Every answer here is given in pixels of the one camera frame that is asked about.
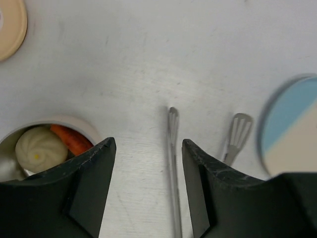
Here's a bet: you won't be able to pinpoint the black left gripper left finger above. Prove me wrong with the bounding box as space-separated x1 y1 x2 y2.
0 137 116 238

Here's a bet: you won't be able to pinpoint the wooden round lid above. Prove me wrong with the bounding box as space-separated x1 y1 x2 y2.
0 0 28 61

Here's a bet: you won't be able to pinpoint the steel lunch bowl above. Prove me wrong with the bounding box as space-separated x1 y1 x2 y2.
0 115 102 182

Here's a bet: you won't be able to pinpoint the blue and white plate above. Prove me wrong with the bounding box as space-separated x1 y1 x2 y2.
258 74 317 176

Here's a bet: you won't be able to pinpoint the stainless steel slotted tongs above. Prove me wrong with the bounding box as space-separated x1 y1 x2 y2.
167 107 254 238

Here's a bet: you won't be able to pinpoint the white steamed bun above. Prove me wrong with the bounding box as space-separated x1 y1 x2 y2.
15 126 68 173

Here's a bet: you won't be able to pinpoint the orange fried cutlet piece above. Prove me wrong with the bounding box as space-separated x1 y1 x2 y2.
50 124 93 156

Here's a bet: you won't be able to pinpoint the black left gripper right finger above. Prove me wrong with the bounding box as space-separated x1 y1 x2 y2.
182 139 317 238

